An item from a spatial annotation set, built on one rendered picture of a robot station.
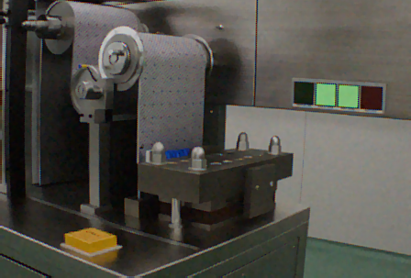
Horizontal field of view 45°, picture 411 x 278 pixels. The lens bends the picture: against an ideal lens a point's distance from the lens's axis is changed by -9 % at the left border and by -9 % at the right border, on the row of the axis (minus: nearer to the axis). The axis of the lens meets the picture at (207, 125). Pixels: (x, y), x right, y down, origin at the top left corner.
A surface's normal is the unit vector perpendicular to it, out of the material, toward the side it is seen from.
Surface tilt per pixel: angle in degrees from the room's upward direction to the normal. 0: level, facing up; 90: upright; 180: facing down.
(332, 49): 90
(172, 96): 90
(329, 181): 90
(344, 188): 90
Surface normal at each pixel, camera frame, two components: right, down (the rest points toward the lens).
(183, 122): 0.81, 0.08
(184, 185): -0.58, 0.05
